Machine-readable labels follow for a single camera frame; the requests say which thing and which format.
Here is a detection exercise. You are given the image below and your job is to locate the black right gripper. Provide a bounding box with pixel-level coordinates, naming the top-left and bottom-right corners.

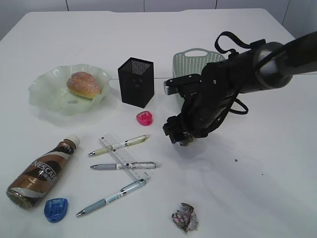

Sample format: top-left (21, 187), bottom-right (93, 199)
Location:
top-left (163, 60), bottom-right (242, 144)

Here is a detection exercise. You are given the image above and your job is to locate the small paper ball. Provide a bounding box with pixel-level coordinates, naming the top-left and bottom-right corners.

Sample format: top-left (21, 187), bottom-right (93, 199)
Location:
top-left (178, 133), bottom-right (194, 146)

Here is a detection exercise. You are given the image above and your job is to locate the large paper ball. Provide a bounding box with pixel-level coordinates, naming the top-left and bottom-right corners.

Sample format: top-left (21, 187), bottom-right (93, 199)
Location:
top-left (171, 202), bottom-right (199, 233)

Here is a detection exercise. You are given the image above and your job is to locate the golden bread roll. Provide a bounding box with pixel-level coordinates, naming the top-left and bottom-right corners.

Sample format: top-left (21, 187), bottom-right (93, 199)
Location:
top-left (66, 71), bottom-right (101, 99)

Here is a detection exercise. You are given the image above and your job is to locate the brown Nescafe coffee bottle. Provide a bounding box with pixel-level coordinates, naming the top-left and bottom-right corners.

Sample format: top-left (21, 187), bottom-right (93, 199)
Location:
top-left (6, 135), bottom-right (80, 209)

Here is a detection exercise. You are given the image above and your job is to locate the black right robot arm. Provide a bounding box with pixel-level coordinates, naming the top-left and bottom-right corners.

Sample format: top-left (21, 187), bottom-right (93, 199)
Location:
top-left (163, 31), bottom-right (317, 146)

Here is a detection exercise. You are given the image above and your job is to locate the pink pencil sharpener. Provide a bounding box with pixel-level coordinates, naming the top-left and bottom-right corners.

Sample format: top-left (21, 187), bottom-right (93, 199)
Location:
top-left (136, 111), bottom-right (153, 126)

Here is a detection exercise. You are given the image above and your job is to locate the cream grip pen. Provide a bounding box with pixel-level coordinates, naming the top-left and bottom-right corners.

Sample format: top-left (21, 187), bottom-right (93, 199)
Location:
top-left (88, 135), bottom-right (150, 157)

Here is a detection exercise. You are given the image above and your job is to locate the black mesh pen holder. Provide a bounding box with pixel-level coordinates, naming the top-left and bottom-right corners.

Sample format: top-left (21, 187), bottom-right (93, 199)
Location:
top-left (118, 58), bottom-right (155, 108)

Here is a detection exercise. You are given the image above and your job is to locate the blue grey grip pen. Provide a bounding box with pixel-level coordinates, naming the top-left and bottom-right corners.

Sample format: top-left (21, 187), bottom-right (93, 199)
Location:
top-left (76, 179), bottom-right (147, 217)

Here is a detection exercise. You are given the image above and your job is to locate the green plastic woven basket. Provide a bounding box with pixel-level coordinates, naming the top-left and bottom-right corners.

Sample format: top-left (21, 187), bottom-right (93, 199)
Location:
top-left (164, 48), bottom-right (225, 107)

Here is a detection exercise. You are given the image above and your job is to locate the pale green wavy plate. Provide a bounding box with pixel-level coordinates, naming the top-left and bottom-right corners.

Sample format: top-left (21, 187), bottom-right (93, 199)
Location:
top-left (29, 64), bottom-right (112, 116)

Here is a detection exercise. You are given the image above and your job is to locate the blue pencil sharpener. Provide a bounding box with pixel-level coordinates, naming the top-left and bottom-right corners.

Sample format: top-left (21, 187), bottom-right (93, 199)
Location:
top-left (44, 198), bottom-right (68, 223)

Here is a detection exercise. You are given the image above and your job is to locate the clear plastic ruler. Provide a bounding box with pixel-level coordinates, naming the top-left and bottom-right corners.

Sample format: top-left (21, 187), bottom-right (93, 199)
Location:
top-left (99, 133), bottom-right (151, 182)

